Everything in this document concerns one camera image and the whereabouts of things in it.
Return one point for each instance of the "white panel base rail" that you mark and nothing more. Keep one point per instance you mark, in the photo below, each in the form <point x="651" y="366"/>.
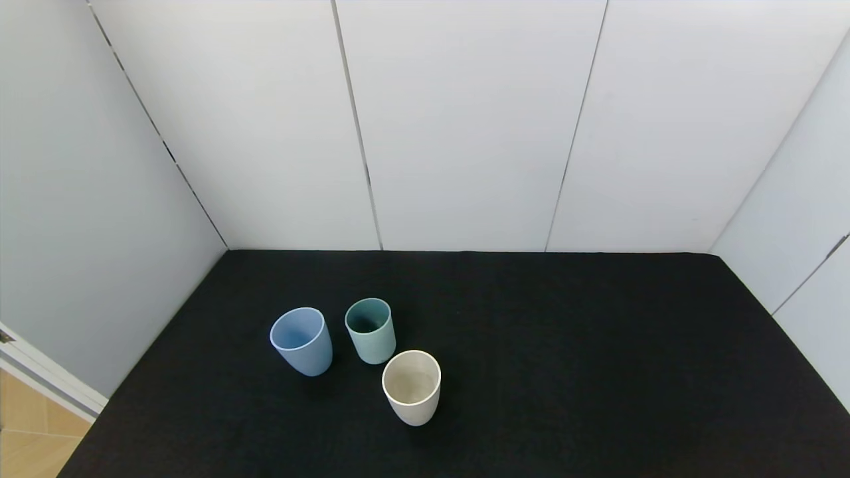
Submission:
<point x="46" y="382"/>

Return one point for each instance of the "light blue plastic cup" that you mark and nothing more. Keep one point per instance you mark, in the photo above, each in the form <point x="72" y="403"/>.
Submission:
<point x="307" y="355"/>

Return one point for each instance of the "teal plastic cup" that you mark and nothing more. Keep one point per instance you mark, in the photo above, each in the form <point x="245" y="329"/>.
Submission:
<point x="372" y="345"/>

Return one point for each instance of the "beige plastic cup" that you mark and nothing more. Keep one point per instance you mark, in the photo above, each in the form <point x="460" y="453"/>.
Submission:
<point x="413" y="406"/>

